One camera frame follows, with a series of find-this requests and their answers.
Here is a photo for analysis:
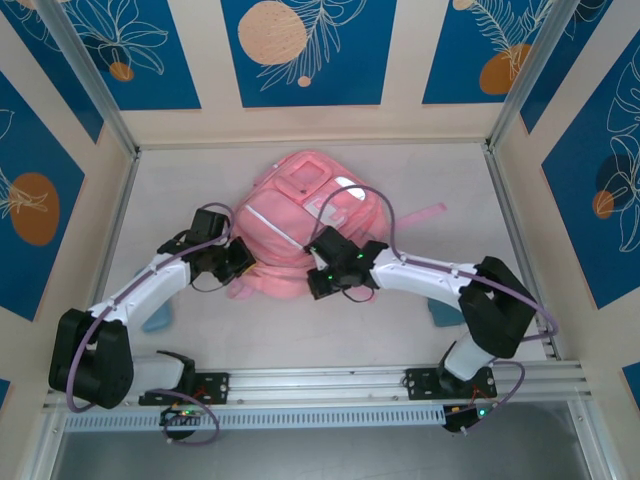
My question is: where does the pink backpack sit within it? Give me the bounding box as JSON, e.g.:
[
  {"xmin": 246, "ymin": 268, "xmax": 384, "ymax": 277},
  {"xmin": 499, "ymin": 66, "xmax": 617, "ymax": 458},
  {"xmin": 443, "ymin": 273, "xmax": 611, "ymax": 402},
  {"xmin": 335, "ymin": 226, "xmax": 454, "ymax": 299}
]
[{"xmin": 227, "ymin": 151, "xmax": 448, "ymax": 301}]

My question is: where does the light blue pencil case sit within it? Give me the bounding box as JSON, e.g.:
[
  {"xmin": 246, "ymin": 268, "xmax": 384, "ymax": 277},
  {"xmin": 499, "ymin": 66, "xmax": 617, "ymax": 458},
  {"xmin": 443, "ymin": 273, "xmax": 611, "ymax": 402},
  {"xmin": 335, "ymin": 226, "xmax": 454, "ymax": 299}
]
[{"xmin": 141, "ymin": 299, "xmax": 175, "ymax": 334}]

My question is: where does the dark teal wallet case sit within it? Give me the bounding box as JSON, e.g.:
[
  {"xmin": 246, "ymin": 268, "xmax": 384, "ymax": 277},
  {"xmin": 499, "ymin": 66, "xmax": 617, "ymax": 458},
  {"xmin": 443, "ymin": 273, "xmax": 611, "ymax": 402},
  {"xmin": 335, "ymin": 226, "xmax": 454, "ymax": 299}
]
[{"xmin": 427, "ymin": 299, "xmax": 469, "ymax": 329}]

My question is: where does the left controller circuit board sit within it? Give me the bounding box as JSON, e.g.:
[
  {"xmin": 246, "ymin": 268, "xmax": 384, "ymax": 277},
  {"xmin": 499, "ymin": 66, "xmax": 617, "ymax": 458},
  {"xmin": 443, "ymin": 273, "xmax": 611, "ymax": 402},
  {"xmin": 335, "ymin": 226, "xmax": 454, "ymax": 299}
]
[{"xmin": 159, "ymin": 405, "xmax": 207, "ymax": 427}]

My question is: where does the controller circuit board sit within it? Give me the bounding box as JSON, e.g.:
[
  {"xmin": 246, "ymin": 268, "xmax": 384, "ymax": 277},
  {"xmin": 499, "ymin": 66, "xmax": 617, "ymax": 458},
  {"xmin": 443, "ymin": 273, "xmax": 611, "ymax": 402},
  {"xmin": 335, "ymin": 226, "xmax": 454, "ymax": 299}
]
[
  {"xmin": 443, "ymin": 403, "xmax": 501, "ymax": 435},
  {"xmin": 159, "ymin": 405, "xmax": 207, "ymax": 427}
]

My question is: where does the right controller circuit board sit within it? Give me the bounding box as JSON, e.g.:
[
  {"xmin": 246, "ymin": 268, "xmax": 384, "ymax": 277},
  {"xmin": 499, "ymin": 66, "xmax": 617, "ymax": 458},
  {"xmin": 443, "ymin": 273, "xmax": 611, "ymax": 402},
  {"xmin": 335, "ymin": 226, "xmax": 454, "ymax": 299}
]
[{"xmin": 443, "ymin": 403, "xmax": 501, "ymax": 435}]

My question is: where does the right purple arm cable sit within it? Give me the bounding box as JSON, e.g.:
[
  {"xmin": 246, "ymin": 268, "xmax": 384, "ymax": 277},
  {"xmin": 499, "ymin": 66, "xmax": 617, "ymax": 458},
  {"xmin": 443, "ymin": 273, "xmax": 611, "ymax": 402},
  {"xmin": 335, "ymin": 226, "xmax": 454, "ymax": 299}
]
[{"xmin": 312, "ymin": 184, "xmax": 560, "ymax": 436}]

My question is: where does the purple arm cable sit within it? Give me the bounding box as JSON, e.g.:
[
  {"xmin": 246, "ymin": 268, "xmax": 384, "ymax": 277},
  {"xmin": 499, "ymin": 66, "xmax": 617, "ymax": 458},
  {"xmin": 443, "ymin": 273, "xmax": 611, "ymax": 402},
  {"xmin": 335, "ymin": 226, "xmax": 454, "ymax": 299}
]
[
  {"xmin": 312, "ymin": 184, "xmax": 560, "ymax": 436},
  {"xmin": 65, "ymin": 202, "xmax": 236, "ymax": 445}
]

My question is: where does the aluminium front rail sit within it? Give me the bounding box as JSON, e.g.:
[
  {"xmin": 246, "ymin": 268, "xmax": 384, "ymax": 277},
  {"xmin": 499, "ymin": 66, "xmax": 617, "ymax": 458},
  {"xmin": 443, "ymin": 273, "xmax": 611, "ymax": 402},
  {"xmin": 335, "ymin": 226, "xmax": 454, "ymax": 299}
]
[{"xmin": 42, "ymin": 362, "xmax": 594, "ymax": 411}]

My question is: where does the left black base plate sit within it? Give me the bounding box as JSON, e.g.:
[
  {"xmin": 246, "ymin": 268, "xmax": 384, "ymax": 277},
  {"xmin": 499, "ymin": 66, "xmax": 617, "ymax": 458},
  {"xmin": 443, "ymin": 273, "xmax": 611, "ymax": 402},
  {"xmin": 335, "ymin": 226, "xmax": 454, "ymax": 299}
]
[{"xmin": 138, "ymin": 372, "xmax": 231, "ymax": 406}]

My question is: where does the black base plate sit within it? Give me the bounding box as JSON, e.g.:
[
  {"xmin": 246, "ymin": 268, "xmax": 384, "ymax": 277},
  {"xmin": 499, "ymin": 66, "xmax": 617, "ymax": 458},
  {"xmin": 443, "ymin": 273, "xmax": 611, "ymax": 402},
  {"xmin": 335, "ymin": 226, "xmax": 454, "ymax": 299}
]
[
  {"xmin": 138, "ymin": 372, "xmax": 231, "ymax": 406},
  {"xmin": 405, "ymin": 367, "xmax": 499, "ymax": 401}
]

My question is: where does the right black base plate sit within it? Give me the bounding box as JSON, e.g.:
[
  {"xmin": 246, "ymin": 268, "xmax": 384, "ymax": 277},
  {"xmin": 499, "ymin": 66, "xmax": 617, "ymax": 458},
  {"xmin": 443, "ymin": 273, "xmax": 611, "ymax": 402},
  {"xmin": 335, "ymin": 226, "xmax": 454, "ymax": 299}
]
[{"xmin": 405, "ymin": 367, "xmax": 499, "ymax": 401}]

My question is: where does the white slotted cable duct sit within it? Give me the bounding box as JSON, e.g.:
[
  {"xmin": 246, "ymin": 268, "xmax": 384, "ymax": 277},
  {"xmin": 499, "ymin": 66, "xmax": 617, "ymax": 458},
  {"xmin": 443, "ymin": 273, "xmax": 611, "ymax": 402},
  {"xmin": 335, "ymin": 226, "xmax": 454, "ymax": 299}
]
[{"xmin": 63, "ymin": 405, "xmax": 446, "ymax": 432}]

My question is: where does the blue floral wall panel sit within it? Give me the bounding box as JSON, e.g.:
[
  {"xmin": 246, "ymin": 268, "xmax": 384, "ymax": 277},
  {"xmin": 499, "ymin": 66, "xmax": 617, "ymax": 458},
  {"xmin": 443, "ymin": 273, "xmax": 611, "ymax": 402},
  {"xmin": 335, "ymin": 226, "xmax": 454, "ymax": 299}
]
[
  {"xmin": 0, "ymin": 69, "xmax": 87, "ymax": 323},
  {"xmin": 64, "ymin": 0, "xmax": 202, "ymax": 111},
  {"xmin": 519, "ymin": 0, "xmax": 617, "ymax": 135},
  {"xmin": 221, "ymin": 0, "xmax": 399, "ymax": 108},
  {"xmin": 422, "ymin": 0, "xmax": 557, "ymax": 106},
  {"xmin": 0, "ymin": 0, "xmax": 105, "ymax": 145},
  {"xmin": 542, "ymin": 49, "xmax": 640, "ymax": 310}
]

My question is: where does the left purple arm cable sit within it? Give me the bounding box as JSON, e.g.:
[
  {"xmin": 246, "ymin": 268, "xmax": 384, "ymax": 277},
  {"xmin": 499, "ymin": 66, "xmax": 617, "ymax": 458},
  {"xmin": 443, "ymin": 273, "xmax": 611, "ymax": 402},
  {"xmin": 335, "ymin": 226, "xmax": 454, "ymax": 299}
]
[{"xmin": 65, "ymin": 202, "xmax": 236, "ymax": 445}]

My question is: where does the left aluminium corner post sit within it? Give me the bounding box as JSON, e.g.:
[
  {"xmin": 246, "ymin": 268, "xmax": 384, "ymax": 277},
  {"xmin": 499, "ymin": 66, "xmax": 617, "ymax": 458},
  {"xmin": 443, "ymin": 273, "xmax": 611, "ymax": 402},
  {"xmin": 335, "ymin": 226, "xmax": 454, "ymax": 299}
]
[{"xmin": 34, "ymin": 0, "xmax": 141, "ymax": 159}]

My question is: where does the aluminium corner post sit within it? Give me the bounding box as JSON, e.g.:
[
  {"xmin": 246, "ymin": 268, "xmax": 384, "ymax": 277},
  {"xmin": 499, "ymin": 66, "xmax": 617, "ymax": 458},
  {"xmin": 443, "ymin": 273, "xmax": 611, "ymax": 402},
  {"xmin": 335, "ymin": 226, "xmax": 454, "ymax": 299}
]
[
  {"xmin": 485, "ymin": 0, "xmax": 576, "ymax": 151},
  {"xmin": 34, "ymin": 0, "xmax": 141, "ymax": 159}
]

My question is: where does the right aluminium corner post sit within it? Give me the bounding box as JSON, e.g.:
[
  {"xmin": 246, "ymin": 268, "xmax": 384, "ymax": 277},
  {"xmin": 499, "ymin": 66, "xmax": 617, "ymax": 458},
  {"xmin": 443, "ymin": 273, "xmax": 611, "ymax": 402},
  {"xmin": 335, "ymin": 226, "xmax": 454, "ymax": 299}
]
[{"xmin": 485, "ymin": 0, "xmax": 576, "ymax": 151}]

